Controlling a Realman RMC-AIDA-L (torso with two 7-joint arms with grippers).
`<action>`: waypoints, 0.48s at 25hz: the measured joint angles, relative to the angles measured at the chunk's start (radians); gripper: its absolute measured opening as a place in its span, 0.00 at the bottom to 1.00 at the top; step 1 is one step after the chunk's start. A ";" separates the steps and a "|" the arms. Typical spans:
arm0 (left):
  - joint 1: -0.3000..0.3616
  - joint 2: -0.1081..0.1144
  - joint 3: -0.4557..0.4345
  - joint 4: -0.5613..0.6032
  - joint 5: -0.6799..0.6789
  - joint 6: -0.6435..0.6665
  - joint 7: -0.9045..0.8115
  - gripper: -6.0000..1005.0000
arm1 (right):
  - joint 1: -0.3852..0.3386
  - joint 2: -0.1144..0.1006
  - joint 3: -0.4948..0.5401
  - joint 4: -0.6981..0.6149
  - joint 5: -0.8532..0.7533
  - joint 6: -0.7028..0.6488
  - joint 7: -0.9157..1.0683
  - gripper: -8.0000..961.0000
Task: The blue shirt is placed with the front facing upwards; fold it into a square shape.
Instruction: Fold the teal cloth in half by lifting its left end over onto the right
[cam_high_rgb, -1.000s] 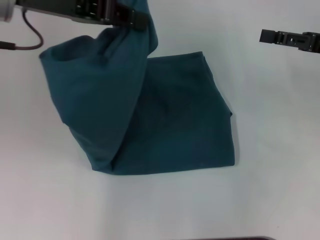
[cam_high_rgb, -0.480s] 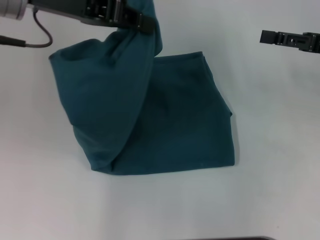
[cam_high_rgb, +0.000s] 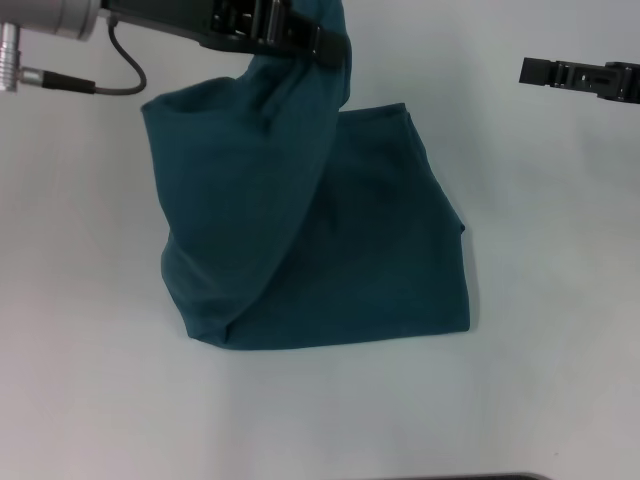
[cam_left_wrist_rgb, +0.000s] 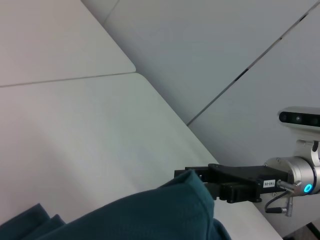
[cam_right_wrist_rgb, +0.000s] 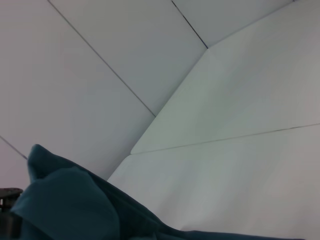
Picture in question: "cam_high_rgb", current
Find left gripper cable with plug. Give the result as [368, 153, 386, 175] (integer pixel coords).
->
[22, 13, 149, 96]

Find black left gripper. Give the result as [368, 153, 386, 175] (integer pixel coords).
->
[99, 0, 351, 70]

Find teal t-shirt with FREE print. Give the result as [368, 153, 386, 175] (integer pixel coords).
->
[140, 0, 474, 355]

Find silver elbow connector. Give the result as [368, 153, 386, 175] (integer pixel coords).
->
[0, 22, 24, 95]

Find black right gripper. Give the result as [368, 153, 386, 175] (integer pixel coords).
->
[518, 56, 640, 106]

